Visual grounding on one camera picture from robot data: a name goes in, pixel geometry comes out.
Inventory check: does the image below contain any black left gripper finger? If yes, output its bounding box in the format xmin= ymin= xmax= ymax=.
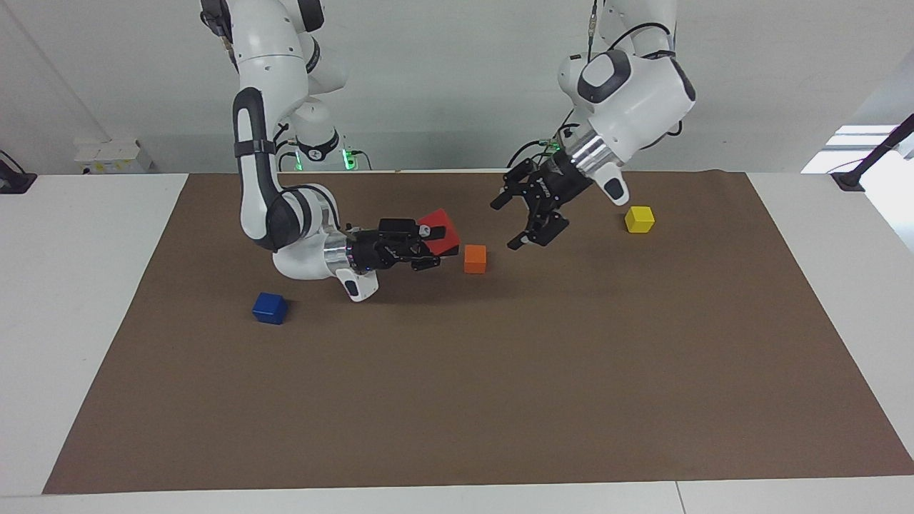
xmin=507 ymin=211 xmax=571 ymax=251
xmin=491 ymin=158 xmax=536 ymax=210

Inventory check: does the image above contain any red wooden block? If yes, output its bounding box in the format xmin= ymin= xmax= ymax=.
xmin=418 ymin=209 xmax=460 ymax=258

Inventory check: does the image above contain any blue wooden block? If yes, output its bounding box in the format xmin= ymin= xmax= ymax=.
xmin=251 ymin=292 xmax=289 ymax=326

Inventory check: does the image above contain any brown paper mat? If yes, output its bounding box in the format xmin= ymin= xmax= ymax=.
xmin=41 ymin=170 xmax=914 ymax=495

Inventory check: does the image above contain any white power strip box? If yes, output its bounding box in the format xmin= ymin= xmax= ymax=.
xmin=74 ymin=139 xmax=154 ymax=176

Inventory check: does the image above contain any black stand with pole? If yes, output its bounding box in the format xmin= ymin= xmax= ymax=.
xmin=830 ymin=113 xmax=914 ymax=192

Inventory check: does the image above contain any black base cable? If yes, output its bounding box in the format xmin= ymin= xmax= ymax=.
xmin=507 ymin=125 xmax=565 ymax=168

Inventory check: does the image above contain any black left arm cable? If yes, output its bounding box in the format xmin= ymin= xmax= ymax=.
xmin=587 ymin=0 xmax=688 ymax=140

